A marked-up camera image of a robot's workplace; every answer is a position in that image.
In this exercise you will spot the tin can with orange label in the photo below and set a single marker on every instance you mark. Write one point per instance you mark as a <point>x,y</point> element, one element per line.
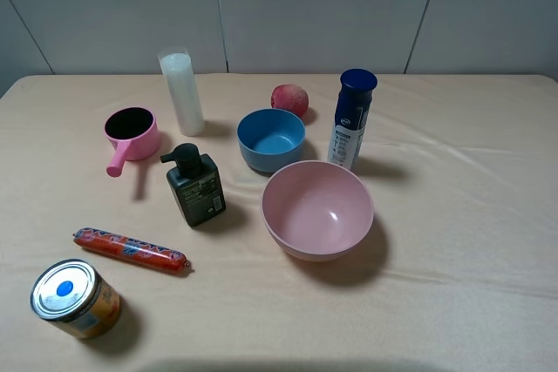
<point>72,296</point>

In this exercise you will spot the black pump soap bottle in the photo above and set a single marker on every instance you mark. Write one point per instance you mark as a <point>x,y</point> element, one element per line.
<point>195,183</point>

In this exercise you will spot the blue plastic bowl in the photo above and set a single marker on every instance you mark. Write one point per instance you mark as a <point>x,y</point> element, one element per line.
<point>270,139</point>

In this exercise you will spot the red apple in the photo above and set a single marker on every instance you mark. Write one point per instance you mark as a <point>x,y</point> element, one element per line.
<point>289,97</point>

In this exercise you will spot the tall white candle jar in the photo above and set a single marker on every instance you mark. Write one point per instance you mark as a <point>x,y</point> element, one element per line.
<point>177,68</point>

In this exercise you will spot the beige tablecloth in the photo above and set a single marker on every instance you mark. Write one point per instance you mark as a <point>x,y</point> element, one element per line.
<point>459,272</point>

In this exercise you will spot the pink pot with handle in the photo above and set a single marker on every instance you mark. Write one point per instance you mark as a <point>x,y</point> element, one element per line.
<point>134,135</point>

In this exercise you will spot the red packaged sausage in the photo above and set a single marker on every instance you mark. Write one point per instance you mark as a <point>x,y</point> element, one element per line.
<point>132,250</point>

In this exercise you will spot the large pink bowl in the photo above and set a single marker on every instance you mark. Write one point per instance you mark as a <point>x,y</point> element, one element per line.
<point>316,211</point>

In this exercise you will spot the navy and white spray bottle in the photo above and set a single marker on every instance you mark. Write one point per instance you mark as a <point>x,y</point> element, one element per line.
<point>351,114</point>

